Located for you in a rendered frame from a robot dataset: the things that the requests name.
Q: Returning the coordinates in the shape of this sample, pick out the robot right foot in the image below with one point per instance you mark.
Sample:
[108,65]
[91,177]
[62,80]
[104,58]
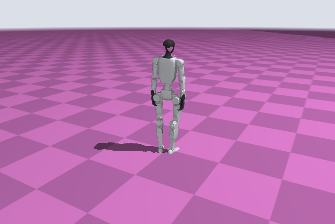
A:
[170,151]

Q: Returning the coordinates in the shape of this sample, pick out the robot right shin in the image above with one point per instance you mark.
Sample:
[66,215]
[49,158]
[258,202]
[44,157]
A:
[173,135]

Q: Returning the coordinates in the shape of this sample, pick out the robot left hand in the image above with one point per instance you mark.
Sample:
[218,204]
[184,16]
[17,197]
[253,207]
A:
[153,102]

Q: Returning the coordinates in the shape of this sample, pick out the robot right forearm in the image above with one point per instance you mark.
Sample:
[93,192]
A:
[182,87]

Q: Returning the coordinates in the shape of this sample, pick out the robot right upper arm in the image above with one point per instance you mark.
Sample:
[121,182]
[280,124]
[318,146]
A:
[180,64]

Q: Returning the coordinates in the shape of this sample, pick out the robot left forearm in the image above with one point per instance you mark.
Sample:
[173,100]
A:
[154,84]

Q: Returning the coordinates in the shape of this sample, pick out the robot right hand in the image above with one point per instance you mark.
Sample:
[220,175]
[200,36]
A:
[182,102]

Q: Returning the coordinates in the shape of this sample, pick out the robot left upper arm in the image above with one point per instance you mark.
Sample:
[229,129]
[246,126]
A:
[155,68]

